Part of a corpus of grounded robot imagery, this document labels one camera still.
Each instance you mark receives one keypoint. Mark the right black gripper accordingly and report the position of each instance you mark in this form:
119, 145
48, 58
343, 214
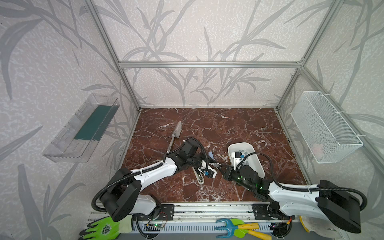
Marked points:
227, 171

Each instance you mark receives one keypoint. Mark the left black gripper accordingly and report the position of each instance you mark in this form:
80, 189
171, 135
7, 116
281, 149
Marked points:
202, 165

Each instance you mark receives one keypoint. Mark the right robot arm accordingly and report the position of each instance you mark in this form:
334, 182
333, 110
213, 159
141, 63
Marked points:
340, 206

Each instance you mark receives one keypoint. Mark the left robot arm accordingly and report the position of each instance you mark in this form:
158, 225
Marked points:
122, 194

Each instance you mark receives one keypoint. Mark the metal garden trowel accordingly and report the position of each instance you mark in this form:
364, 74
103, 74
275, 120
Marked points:
176, 134

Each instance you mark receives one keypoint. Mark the white plastic tray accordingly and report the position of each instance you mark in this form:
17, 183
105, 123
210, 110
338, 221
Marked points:
252, 161

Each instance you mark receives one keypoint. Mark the teal toy garden rake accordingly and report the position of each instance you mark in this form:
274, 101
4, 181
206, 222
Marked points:
235, 227

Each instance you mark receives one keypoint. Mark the green toy garden shovel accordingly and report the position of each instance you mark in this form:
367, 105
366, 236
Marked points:
252, 231

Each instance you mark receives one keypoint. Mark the green work glove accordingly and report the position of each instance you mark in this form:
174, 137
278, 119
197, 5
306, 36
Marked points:
106, 229

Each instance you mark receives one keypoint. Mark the white work glove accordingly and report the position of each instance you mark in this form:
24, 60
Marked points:
321, 227

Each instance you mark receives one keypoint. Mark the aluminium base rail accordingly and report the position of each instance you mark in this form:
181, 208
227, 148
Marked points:
200, 218

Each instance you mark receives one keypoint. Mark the clear acrylic wall shelf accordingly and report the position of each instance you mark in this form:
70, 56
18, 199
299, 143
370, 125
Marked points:
79, 138

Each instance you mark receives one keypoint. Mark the white wire mesh basket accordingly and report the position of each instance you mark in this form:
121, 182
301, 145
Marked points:
328, 135

